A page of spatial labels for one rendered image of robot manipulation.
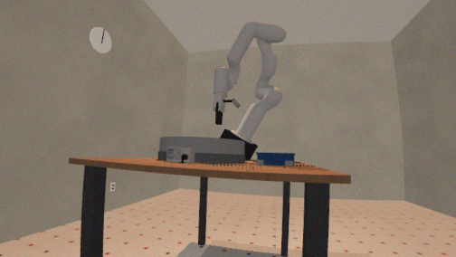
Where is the blue crate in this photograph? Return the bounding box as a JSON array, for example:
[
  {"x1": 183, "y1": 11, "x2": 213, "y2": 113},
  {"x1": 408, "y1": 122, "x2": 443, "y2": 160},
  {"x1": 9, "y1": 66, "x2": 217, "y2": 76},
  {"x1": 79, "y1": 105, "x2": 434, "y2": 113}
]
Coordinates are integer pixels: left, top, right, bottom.
[{"x1": 256, "y1": 152, "x2": 295, "y2": 167}]

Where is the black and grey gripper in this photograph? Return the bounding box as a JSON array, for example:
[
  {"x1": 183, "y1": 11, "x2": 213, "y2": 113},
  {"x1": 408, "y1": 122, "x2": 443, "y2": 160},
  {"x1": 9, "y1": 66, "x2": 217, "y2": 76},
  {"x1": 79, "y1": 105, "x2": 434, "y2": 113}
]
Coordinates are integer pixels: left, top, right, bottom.
[{"x1": 213, "y1": 93, "x2": 226, "y2": 125}]

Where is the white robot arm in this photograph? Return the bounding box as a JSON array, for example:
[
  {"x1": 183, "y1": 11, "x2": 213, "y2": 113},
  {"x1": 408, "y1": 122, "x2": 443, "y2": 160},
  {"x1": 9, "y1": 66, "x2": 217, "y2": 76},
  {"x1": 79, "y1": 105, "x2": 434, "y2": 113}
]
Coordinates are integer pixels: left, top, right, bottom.
[{"x1": 214, "y1": 20, "x2": 286, "y2": 144}]

